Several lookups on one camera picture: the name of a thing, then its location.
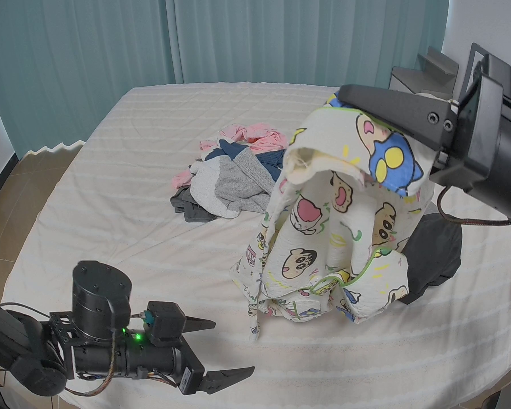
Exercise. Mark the white printed pyjama top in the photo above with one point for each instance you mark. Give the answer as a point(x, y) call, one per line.
point(319, 211)

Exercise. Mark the blue-green curtain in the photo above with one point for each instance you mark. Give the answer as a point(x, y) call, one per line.
point(68, 58)
point(302, 28)

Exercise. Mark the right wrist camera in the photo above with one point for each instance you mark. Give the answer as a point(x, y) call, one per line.
point(500, 83)

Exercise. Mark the grey bedside table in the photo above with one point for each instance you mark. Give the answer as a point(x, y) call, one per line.
point(421, 81)

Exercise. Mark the pile of clothes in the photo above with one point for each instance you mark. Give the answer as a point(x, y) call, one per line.
point(234, 181)

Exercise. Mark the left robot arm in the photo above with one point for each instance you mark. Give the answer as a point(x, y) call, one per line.
point(98, 292)

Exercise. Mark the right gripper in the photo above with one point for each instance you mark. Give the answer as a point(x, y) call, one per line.
point(472, 160)

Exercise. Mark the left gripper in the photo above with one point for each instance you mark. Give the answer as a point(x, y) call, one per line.
point(162, 360)

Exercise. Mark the dark grey garment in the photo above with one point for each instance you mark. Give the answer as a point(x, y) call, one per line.
point(438, 249)

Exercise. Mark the bed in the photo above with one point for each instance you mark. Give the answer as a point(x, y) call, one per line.
point(153, 143)

